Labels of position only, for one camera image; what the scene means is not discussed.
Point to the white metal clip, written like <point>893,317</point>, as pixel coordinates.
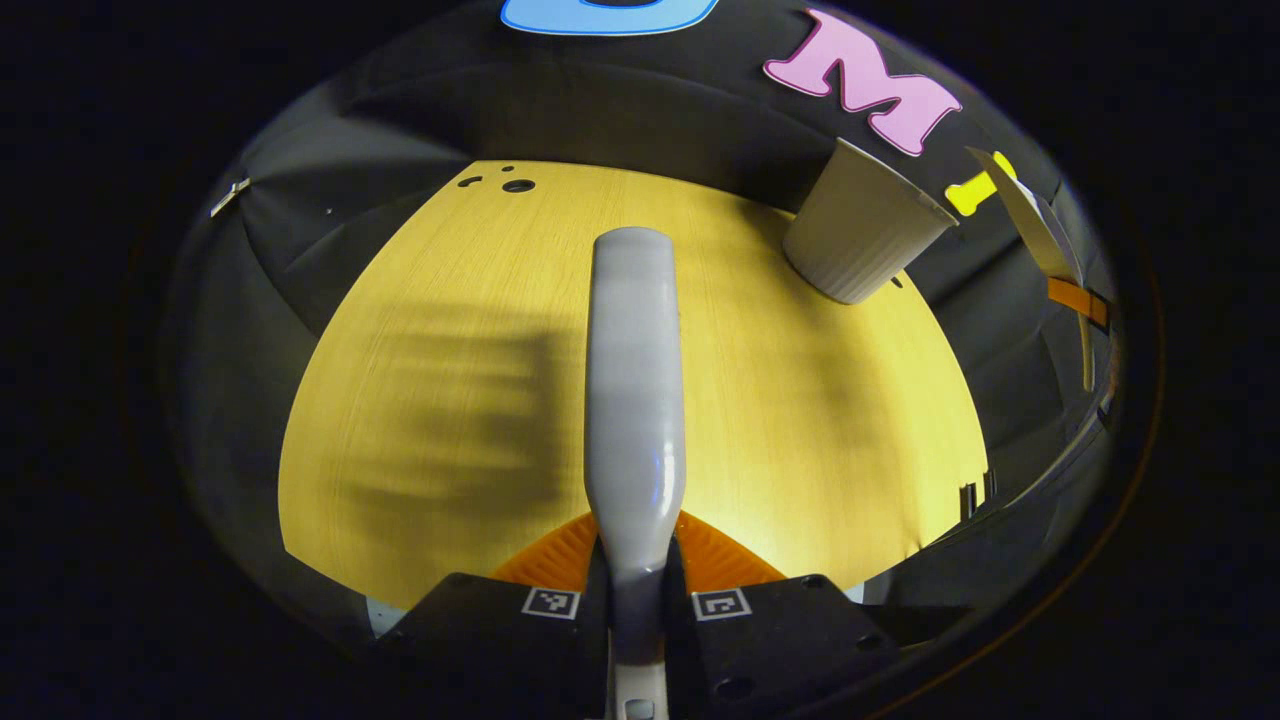
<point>230,197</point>

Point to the grey ribbed garbage bin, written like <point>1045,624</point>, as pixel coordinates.
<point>860,235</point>

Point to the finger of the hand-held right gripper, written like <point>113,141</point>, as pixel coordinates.
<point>1078,298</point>

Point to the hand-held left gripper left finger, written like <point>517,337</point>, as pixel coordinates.
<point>480,630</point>

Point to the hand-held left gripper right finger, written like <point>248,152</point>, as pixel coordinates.
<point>790,640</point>

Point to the dark desk edge bracket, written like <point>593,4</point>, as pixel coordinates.
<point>990,485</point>
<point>967,500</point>

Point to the small grey broom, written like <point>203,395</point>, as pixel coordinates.
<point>635,380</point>

